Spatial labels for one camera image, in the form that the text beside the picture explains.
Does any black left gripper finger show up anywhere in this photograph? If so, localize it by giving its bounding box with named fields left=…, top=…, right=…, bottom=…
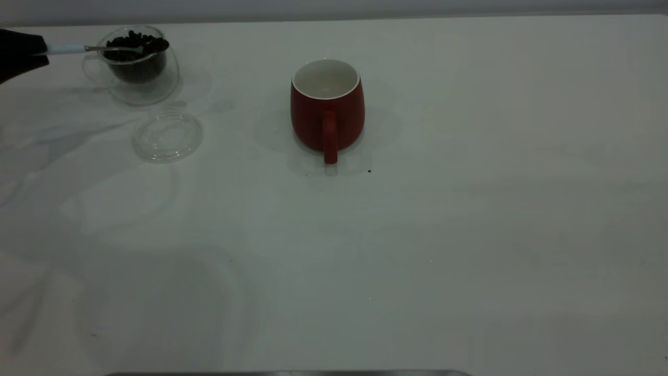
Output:
left=0, top=54, right=50, bottom=85
left=0, top=29, right=48, bottom=56

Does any metal spoon with white handle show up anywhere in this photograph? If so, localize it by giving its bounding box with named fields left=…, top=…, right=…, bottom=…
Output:
left=32, top=44, right=145, bottom=57

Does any clear glass saucer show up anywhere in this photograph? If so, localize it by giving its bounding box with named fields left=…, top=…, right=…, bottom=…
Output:
left=132, top=111, right=204, bottom=163

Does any red ceramic mug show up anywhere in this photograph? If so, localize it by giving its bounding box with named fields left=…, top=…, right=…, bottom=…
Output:
left=290, top=58, right=366, bottom=166

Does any pile of coffee beans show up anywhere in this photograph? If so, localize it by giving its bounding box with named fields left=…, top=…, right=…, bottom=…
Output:
left=104, top=30, right=170, bottom=84

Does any clear glass cup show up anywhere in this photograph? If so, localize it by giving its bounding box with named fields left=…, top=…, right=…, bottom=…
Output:
left=82, top=26, right=180, bottom=107

